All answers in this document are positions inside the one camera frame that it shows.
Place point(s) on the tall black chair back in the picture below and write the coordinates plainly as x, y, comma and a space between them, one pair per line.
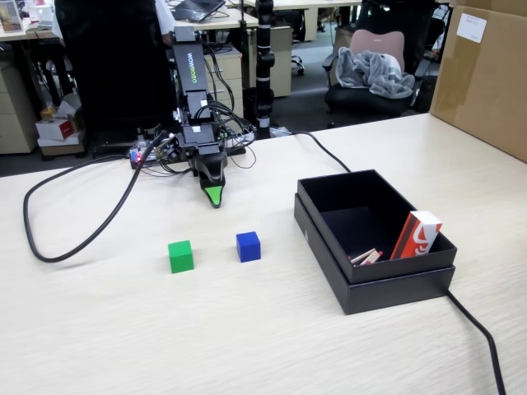
115, 70

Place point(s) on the wooden match red tip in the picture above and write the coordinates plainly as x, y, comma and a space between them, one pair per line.
369, 258
362, 255
375, 255

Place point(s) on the white shipping label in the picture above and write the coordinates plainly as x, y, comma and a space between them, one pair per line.
471, 27

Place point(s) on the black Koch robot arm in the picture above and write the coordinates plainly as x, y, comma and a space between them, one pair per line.
191, 61

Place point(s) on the thin black stand pole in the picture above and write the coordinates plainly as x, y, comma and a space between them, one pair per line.
243, 41

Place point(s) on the blue cube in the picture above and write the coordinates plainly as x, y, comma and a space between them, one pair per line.
248, 247

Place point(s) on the large brown cardboard box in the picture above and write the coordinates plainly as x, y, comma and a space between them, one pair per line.
486, 90

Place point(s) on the framed picture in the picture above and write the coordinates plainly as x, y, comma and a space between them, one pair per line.
10, 15

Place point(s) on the black open box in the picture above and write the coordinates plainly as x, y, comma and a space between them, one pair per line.
391, 294

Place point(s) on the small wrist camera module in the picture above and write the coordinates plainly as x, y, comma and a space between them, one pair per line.
169, 150

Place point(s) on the red and white matchbox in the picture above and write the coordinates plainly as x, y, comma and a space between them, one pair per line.
418, 236

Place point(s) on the grey crumpled blanket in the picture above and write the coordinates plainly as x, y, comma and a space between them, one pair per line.
379, 76

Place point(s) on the black office chair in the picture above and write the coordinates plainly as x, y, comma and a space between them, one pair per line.
362, 103

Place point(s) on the pink chair back cushion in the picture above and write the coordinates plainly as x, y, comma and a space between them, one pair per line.
376, 41

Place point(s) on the controller circuit board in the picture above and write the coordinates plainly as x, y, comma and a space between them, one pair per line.
142, 155

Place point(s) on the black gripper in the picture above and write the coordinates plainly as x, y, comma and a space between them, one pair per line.
199, 140

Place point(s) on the narrow beige cabinet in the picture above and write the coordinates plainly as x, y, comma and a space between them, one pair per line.
282, 61

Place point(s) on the thick black segmented pole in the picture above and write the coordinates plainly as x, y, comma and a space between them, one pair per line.
264, 61

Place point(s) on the white and red small box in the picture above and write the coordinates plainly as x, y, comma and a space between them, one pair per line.
57, 129

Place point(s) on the flat brown cardboard carton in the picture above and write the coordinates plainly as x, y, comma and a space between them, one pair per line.
62, 147

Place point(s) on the black laptop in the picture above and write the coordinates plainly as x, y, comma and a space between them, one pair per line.
197, 10

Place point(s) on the green cube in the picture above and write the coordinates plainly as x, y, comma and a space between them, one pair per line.
181, 257

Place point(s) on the wide beige drawer cabinet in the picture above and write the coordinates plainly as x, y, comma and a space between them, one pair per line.
14, 115

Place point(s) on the black cardboard box tray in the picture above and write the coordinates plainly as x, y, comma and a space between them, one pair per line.
354, 193

